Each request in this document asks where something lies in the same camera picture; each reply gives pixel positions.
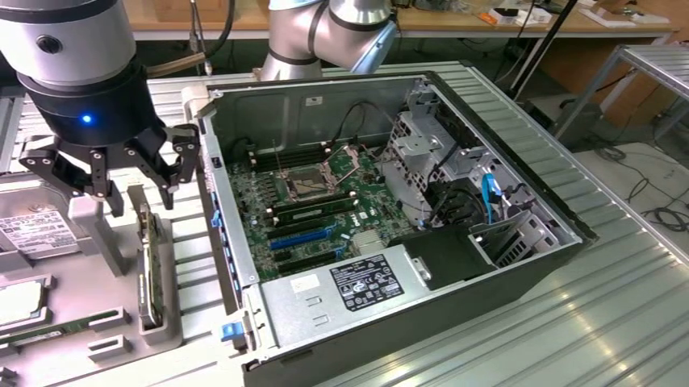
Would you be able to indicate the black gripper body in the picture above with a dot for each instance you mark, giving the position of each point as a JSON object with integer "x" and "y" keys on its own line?
{"x": 86, "y": 105}

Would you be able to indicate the blue slot cover clip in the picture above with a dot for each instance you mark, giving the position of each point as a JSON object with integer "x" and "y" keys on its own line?
{"x": 214, "y": 221}

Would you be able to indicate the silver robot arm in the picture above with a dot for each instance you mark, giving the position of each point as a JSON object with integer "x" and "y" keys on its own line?
{"x": 81, "y": 40}

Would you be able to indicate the blue expansion slot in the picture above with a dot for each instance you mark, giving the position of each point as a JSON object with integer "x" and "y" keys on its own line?
{"x": 298, "y": 240}

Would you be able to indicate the blue case latch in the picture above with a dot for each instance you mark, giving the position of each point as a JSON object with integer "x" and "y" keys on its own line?
{"x": 229, "y": 331}

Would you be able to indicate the CPU socket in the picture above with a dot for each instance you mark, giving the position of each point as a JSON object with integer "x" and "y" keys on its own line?
{"x": 308, "y": 183}

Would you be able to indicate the green graphics card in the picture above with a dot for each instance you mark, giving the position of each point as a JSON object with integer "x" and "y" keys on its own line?
{"x": 151, "y": 294}

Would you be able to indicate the black pole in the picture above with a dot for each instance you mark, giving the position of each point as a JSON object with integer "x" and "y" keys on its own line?
{"x": 549, "y": 36}

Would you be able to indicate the perforated metal disk bay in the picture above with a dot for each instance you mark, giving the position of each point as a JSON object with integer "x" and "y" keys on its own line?
{"x": 517, "y": 242}

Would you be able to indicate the green motherboard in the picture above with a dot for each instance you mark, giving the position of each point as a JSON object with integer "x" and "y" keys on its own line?
{"x": 372, "y": 189}

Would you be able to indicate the metal frame shelf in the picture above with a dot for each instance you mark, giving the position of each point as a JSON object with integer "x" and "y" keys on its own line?
{"x": 663, "y": 68}

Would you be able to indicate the silver disk bay cage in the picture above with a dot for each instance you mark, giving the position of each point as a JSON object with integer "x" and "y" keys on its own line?
{"x": 420, "y": 145}

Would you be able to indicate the short black expansion slot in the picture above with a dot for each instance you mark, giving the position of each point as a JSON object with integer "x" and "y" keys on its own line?
{"x": 282, "y": 255}

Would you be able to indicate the silver chipset heatsink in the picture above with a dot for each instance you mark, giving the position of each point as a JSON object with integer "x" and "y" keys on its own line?
{"x": 369, "y": 238}

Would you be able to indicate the black white box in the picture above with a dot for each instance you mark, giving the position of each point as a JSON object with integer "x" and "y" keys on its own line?
{"x": 533, "y": 17}

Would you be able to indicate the orange white box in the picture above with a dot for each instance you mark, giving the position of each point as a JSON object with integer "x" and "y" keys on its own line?
{"x": 493, "y": 17}

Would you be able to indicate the grey parts rack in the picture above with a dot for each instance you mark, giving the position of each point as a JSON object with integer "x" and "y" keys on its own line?
{"x": 81, "y": 294}

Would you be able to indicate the black PC case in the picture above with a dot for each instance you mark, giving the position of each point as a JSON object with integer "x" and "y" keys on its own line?
{"x": 377, "y": 342}

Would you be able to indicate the brown cabinet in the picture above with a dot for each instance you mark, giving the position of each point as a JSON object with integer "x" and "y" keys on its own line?
{"x": 581, "y": 68}

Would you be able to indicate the grey power supply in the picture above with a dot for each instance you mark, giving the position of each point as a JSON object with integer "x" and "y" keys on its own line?
{"x": 301, "y": 306}

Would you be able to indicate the black RAM slot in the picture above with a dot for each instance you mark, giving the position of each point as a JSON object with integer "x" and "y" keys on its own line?
{"x": 301, "y": 147}
{"x": 304, "y": 158}
{"x": 313, "y": 202}
{"x": 302, "y": 154}
{"x": 313, "y": 205}
{"x": 313, "y": 198}

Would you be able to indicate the long black expansion slot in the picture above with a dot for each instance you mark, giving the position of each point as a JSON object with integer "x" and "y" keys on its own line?
{"x": 296, "y": 230}
{"x": 308, "y": 261}

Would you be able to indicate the silver hard disk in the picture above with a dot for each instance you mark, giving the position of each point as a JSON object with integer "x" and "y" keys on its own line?
{"x": 33, "y": 230}

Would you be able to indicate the silver CPU chip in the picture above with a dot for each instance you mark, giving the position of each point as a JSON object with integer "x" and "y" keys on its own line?
{"x": 19, "y": 302}

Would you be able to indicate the silver socket cover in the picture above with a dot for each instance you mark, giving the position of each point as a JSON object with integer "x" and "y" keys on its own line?
{"x": 345, "y": 155}

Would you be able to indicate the thin metal locking lever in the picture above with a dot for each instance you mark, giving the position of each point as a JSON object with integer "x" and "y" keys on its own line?
{"x": 278, "y": 161}

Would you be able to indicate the black floor box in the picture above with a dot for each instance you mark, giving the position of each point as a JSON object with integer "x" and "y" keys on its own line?
{"x": 571, "y": 121}

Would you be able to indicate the wooden desk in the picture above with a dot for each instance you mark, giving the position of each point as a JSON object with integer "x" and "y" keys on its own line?
{"x": 457, "y": 24}

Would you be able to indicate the labelled green RAM stick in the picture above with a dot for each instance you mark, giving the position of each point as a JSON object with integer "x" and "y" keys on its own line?
{"x": 314, "y": 211}

